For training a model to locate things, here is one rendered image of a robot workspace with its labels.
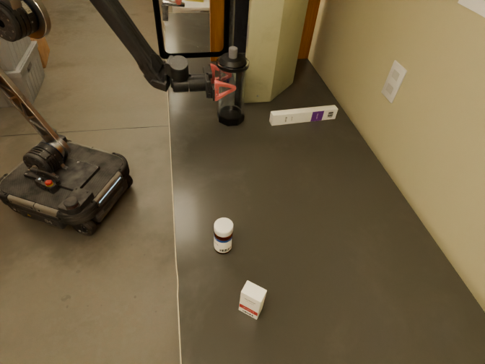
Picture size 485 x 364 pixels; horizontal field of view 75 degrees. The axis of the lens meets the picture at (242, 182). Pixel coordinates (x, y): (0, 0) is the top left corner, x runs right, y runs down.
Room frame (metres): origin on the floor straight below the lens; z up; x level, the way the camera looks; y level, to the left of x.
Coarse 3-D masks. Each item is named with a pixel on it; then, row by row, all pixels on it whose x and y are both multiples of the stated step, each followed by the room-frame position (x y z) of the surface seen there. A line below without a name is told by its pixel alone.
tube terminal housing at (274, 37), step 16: (256, 0) 1.12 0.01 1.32; (272, 0) 1.13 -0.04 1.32; (288, 0) 1.17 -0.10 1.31; (304, 0) 1.28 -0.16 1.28; (256, 16) 1.12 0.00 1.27; (272, 16) 1.14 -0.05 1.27; (288, 16) 1.18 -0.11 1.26; (304, 16) 1.30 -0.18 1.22; (256, 32) 1.12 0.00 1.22; (272, 32) 1.14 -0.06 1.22; (288, 32) 1.20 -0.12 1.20; (256, 48) 1.12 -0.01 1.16; (272, 48) 1.14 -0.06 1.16; (288, 48) 1.22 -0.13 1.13; (256, 64) 1.13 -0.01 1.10; (272, 64) 1.14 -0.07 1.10; (288, 64) 1.24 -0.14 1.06; (256, 80) 1.13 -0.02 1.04; (272, 80) 1.14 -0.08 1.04; (288, 80) 1.27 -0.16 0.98; (256, 96) 1.13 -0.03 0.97; (272, 96) 1.16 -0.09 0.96
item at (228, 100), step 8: (248, 64) 0.99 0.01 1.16; (224, 72) 0.96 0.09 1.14; (232, 72) 0.95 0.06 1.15; (240, 72) 0.97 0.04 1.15; (224, 80) 0.96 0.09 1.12; (232, 80) 0.96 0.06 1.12; (240, 80) 0.97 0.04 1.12; (224, 88) 0.96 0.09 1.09; (240, 88) 0.97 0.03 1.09; (224, 96) 0.96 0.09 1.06; (232, 96) 0.96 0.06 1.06; (240, 96) 0.97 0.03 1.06; (224, 104) 0.96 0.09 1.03; (232, 104) 0.96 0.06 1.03; (240, 104) 0.98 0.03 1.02; (224, 112) 0.96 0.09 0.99; (232, 112) 0.96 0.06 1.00; (240, 112) 0.98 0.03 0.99
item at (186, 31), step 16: (160, 0) 1.33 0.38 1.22; (176, 0) 1.35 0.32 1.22; (192, 0) 1.37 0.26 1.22; (208, 0) 1.39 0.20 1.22; (160, 16) 1.33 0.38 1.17; (176, 16) 1.35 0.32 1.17; (192, 16) 1.37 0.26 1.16; (208, 16) 1.39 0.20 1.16; (176, 32) 1.35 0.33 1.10; (192, 32) 1.37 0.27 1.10; (208, 32) 1.39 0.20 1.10; (176, 48) 1.35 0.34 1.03; (192, 48) 1.37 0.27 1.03; (208, 48) 1.38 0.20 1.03
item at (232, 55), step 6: (234, 48) 1.00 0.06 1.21; (222, 54) 1.02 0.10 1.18; (228, 54) 1.02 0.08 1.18; (234, 54) 0.99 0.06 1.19; (240, 54) 1.03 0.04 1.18; (222, 60) 0.98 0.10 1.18; (228, 60) 0.98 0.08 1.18; (234, 60) 0.98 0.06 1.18; (240, 60) 0.99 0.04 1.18; (228, 66) 0.96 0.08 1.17; (234, 66) 0.96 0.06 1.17; (240, 66) 0.97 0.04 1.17
